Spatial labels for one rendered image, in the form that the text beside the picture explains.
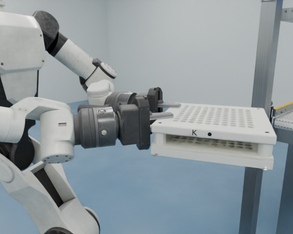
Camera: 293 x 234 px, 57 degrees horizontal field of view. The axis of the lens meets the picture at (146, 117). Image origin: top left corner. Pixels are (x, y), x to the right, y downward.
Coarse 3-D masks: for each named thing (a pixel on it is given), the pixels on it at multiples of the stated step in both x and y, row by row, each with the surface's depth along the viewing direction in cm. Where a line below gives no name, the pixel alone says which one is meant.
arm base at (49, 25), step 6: (36, 12) 94; (42, 12) 96; (36, 18) 92; (42, 18) 94; (48, 18) 97; (54, 18) 99; (42, 24) 93; (48, 24) 95; (54, 24) 97; (42, 30) 92; (48, 30) 94; (54, 30) 96; (48, 36) 93; (54, 36) 94; (48, 42) 95
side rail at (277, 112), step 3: (288, 105) 126; (291, 105) 129; (282, 108) 121; (285, 108) 124; (288, 108) 127; (291, 108) 129; (273, 111) 117; (276, 111) 117; (279, 111) 119; (282, 111) 122; (285, 111) 124; (273, 114) 117; (276, 114) 118; (279, 114) 120
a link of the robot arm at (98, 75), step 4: (96, 72) 103; (100, 72) 103; (92, 76) 104; (96, 76) 103; (100, 76) 103; (104, 76) 103; (108, 76) 103; (88, 80) 105; (92, 80) 104; (96, 80) 103; (100, 80) 101; (104, 80) 100; (108, 80) 102; (112, 80) 104; (84, 84) 106; (88, 84) 104; (112, 84) 101; (112, 88) 98; (112, 92) 96
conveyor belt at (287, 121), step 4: (288, 112) 127; (292, 112) 127; (280, 116) 120; (284, 116) 120; (288, 116) 120; (292, 116) 120; (276, 120) 117; (280, 120) 116; (284, 120) 115; (288, 120) 114; (292, 120) 114; (276, 124) 117; (280, 124) 116; (284, 124) 115; (288, 124) 113; (292, 124) 112; (280, 128) 117; (284, 128) 115; (288, 128) 114; (292, 128) 113
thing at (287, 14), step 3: (282, 9) 106; (285, 9) 105; (288, 9) 104; (291, 9) 103; (282, 12) 106; (285, 12) 105; (288, 12) 104; (291, 12) 104; (282, 15) 106; (285, 15) 105; (288, 15) 105; (291, 15) 104; (282, 18) 106; (285, 18) 106; (288, 18) 105; (291, 18) 104
